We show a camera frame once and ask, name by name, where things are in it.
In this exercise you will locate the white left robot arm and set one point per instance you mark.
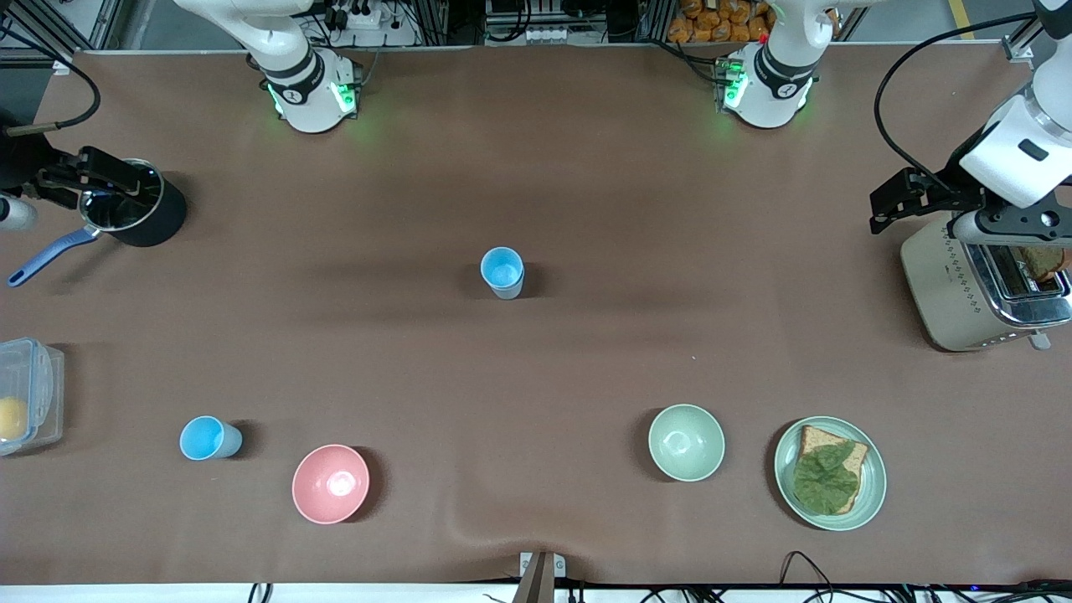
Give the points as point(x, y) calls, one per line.
point(775, 79)

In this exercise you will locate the white power strip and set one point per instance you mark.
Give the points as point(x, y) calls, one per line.
point(360, 21)

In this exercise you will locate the green lettuce leaf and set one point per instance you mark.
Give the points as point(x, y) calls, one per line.
point(825, 481)

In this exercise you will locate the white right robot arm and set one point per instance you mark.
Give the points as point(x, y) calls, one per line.
point(301, 75)

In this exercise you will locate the yellow round fruit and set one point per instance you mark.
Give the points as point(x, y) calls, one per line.
point(10, 417)

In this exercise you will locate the pink bowl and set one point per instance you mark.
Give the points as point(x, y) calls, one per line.
point(331, 484)

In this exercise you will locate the pale green bowl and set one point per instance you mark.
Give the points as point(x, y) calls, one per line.
point(687, 442)

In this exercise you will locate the light blue plastic cup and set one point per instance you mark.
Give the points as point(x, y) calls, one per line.
point(502, 266)
point(507, 292)
point(201, 437)

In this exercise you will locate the toast slice in toaster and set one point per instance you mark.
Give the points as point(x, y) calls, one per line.
point(1043, 261)

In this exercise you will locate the pale green plate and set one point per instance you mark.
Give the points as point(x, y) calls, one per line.
point(871, 486)

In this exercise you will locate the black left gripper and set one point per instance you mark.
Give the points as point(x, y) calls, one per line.
point(952, 198)

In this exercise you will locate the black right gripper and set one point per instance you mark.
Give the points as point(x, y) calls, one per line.
point(18, 159)

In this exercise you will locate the clear plastic food container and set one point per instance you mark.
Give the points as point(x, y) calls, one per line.
point(33, 394)

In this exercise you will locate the brown bread slice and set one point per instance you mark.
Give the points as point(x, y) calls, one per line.
point(816, 440)

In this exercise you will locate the beige and steel toaster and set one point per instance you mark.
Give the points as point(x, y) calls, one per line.
point(963, 293)

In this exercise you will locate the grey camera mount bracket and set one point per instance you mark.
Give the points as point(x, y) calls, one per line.
point(540, 574)

